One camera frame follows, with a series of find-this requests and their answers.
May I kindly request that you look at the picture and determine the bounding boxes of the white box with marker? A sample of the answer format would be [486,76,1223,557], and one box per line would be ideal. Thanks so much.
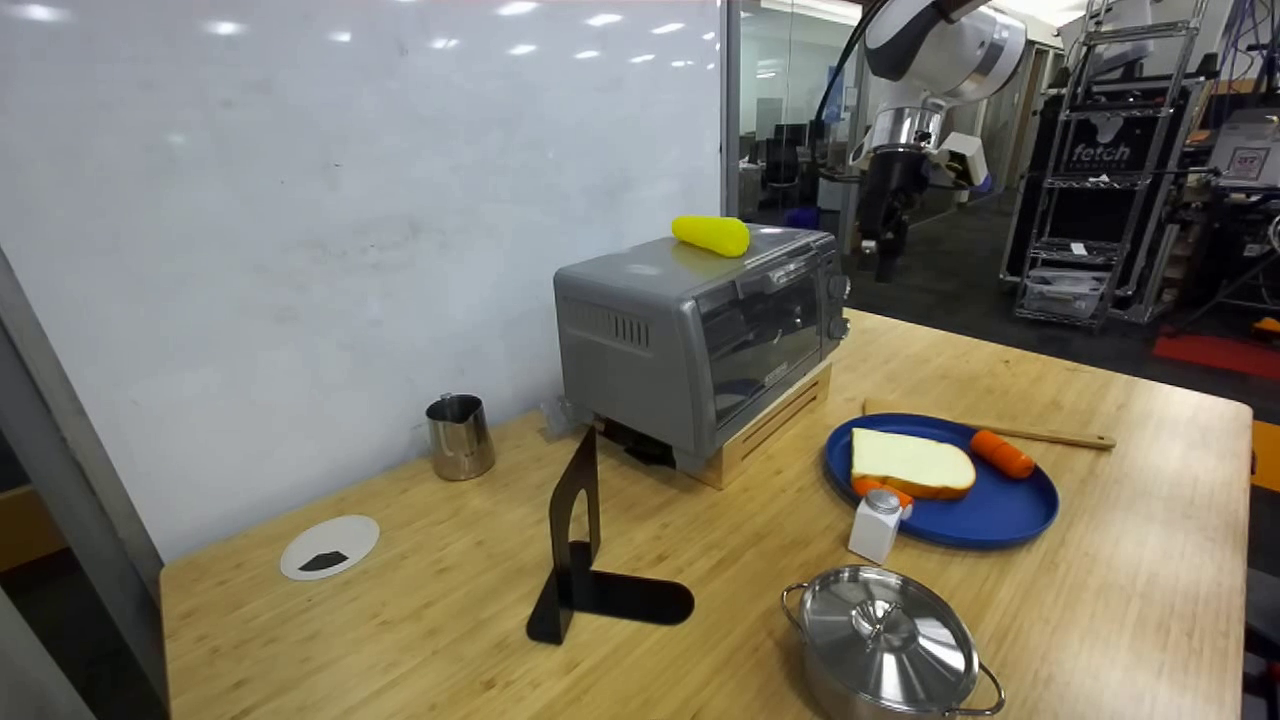
[1204,110,1280,192]

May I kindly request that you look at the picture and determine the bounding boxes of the yellow toy corn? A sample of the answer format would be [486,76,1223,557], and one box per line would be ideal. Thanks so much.
[669,211,755,261]

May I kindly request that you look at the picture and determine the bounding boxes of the steel cup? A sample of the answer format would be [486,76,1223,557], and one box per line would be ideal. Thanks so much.
[425,390,500,482]

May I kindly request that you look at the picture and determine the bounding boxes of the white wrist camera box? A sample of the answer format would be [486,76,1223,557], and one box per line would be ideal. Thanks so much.
[935,126,999,192]

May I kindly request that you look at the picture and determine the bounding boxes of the wooden oven base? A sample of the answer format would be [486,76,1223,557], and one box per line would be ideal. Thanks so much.
[674,364,834,491]

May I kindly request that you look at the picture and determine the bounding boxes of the orange toy carrot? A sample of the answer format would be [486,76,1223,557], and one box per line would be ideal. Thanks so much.
[966,426,1039,482]

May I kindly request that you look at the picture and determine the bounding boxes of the toy bread slice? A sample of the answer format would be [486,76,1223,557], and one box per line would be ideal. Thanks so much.
[848,422,981,505]

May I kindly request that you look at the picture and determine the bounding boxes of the large whiteboard panel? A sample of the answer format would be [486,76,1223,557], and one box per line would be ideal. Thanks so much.
[0,0,733,564]

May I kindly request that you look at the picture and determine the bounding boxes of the grey toaster oven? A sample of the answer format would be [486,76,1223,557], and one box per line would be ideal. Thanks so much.
[553,222,855,472]

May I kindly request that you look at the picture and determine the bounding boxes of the steel pot lid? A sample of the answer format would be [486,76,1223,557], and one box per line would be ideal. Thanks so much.
[794,564,982,713]

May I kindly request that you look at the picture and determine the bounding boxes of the black folding stand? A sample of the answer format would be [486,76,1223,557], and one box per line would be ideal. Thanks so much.
[522,420,701,648]

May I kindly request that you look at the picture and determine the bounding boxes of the white cable grommet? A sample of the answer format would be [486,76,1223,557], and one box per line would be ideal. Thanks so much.
[277,511,382,585]

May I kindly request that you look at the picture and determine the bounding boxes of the grey whiteboard frame post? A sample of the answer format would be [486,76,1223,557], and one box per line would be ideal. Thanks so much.
[0,247,173,713]

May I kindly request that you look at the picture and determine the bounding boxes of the red floor mat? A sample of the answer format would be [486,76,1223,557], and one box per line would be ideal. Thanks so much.
[1153,332,1280,388]

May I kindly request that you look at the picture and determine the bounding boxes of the blue plate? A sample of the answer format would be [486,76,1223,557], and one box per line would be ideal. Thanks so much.
[821,411,1065,551]

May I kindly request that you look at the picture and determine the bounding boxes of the steel pot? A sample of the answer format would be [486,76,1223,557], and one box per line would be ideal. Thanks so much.
[776,580,1006,720]

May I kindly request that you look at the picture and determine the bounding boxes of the metal equipment rack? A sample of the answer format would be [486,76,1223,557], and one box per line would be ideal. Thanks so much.
[999,15,1204,332]

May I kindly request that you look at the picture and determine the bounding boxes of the thin wooden stick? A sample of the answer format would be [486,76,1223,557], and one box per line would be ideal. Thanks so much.
[855,394,1114,457]

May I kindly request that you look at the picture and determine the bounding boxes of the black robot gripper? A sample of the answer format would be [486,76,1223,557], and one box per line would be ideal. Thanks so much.
[851,138,959,283]

